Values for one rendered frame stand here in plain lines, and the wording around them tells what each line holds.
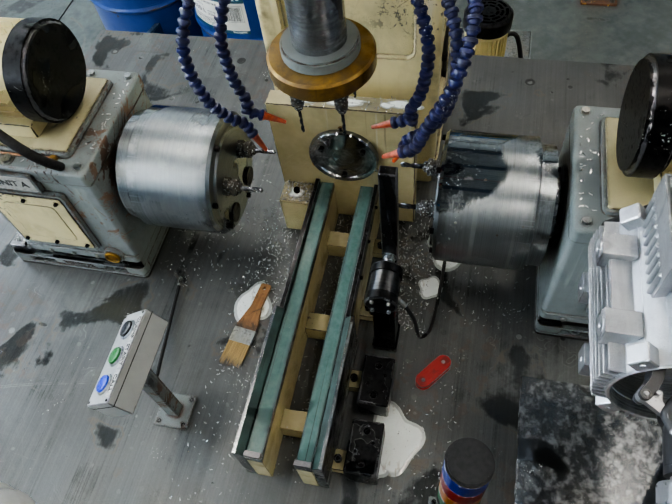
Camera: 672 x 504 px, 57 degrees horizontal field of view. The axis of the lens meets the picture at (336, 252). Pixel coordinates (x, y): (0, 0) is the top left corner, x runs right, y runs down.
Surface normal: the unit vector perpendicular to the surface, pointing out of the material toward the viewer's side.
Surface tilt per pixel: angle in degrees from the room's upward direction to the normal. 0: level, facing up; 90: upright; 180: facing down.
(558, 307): 90
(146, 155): 32
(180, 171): 43
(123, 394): 53
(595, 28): 0
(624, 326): 1
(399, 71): 90
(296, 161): 90
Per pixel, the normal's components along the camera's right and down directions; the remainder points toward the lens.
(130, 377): 0.73, -0.23
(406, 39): -0.20, 0.83
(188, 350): -0.09, -0.54
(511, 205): -0.20, 0.11
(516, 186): -0.17, -0.15
